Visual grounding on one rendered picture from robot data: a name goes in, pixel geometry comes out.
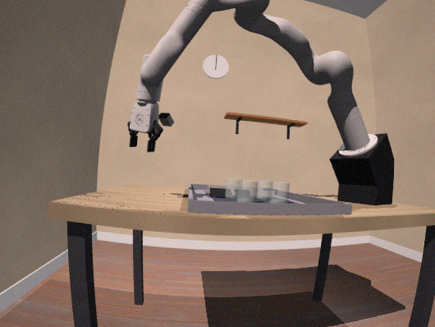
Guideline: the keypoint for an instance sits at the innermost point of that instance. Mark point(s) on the clear glass jar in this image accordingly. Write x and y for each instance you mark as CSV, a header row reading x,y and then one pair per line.
x,y
279,192
263,190
247,191
231,188

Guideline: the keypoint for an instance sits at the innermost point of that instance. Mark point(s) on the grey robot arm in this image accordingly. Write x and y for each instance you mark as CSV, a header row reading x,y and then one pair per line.
x,y
334,67

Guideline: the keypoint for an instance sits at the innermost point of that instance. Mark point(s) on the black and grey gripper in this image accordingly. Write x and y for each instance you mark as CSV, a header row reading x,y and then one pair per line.
x,y
145,117

